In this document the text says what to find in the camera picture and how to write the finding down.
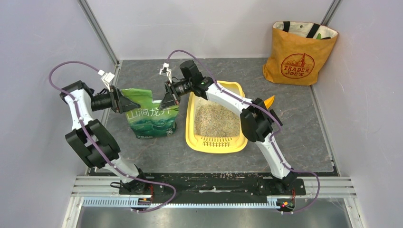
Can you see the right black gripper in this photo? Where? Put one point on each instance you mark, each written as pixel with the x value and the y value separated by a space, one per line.
pixel 169 99

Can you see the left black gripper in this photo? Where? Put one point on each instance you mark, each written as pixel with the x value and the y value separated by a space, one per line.
pixel 119 103

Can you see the green litter bag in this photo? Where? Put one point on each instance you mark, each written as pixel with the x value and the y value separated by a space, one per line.
pixel 148 121

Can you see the yellow litter box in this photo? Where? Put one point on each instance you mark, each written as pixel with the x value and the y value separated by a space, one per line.
pixel 216 145

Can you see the orange litter scoop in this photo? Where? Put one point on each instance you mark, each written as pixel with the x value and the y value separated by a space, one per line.
pixel 269 101

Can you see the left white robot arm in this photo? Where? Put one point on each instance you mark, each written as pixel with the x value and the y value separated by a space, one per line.
pixel 92 142

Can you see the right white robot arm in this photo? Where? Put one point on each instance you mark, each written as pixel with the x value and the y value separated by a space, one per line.
pixel 255 119

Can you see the grey litter pile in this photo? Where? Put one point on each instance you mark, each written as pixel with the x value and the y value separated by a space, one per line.
pixel 214 120

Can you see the orange Trader Joe's bag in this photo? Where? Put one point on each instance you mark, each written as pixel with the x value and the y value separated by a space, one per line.
pixel 299 50

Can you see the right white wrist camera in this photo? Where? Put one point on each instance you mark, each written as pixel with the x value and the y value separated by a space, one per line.
pixel 166 71

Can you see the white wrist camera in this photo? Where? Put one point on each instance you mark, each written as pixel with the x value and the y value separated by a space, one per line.
pixel 166 71
pixel 107 78

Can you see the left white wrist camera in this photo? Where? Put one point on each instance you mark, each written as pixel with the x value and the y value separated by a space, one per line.
pixel 107 78

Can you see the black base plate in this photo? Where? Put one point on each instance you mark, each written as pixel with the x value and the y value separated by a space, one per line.
pixel 207 187

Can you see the aluminium rail frame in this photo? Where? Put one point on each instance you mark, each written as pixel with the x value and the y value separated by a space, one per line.
pixel 95 191

